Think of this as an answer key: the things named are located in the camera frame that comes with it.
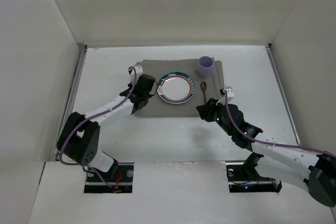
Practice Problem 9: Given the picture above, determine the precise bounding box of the white plate with teal rim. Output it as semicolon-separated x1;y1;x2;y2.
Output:
157;71;195;104

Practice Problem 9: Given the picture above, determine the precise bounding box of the lilac plastic cup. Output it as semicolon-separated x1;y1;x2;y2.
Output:
198;56;214;78

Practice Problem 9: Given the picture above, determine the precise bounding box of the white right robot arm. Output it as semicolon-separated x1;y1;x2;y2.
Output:
196;99;335;207

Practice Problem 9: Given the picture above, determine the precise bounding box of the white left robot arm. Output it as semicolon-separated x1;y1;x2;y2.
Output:
57;74;158;178

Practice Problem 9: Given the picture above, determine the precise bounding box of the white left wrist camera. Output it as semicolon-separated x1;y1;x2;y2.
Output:
128;65;143;82

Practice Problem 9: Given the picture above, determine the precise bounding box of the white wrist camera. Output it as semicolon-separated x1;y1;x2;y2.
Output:
128;65;143;82
218;87;235;104

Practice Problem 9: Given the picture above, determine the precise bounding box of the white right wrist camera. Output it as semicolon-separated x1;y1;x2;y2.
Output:
218;87;235;104

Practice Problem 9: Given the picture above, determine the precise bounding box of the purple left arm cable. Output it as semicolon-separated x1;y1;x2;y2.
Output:
58;66;137;166

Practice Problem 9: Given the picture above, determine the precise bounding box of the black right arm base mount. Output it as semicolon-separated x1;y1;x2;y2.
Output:
226;153;282;193

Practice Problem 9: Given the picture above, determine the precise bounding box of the aluminium table edge rail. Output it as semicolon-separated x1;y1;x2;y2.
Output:
52;43;87;161

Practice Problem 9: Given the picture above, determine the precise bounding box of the right aluminium table rail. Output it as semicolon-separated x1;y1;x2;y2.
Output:
265;44;301;145

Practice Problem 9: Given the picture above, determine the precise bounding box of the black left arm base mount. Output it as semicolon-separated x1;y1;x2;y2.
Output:
83;160;134;194

